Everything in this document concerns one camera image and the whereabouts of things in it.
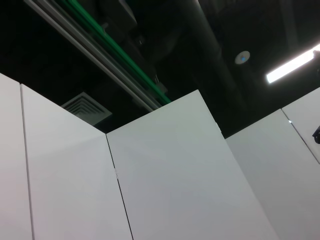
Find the green ceiling pipe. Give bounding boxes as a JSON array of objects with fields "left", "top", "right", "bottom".
[{"left": 63, "top": 0, "right": 173, "bottom": 103}]

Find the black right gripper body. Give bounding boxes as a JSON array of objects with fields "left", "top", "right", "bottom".
[{"left": 311, "top": 126, "right": 320, "bottom": 145}]

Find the square ceiling air vent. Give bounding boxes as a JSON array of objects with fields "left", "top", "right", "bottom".
[{"left": 61, "top": 91, "right": 113, "bottom": 125}]

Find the white ceiling rail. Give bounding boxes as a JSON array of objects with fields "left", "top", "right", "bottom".
[{"left": 23, "top": 0, "right": 163, "bottom": 113}]

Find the round white ceiling detector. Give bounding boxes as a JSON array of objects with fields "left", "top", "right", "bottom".
[{"left": 234, "top": 50, "right": 251, "bottom": 65}]

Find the long ceiling light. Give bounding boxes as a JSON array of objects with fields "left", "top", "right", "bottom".
[{"left": 265, "top": 43, "right": 320, "bottom": 85}]

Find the black ceiling duct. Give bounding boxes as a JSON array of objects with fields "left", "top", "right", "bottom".
[{"left": 194, "top": 0, "right": 243, "bottom": 141}]

